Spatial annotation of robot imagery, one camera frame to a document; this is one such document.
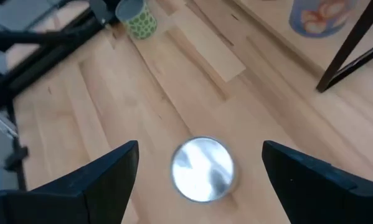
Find wooden shelf with black frame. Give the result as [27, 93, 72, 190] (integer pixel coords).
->
[229, 0, 373, 93]

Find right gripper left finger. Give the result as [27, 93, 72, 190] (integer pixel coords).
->
[0, 140, 139, 224]

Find tall corn can yellow label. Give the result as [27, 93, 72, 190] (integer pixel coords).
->
[169, 136, 237, 203]

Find black aluminium table frame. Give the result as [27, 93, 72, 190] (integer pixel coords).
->
[0, 0, 121, 191]

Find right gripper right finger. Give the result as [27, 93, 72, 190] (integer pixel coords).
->
[262, 140, 373, 224]

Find tall peaches can blue label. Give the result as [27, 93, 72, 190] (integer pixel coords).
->
[288, 0, 358, 39]

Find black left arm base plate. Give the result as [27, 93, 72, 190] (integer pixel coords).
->
[88, 0, 120, 26]

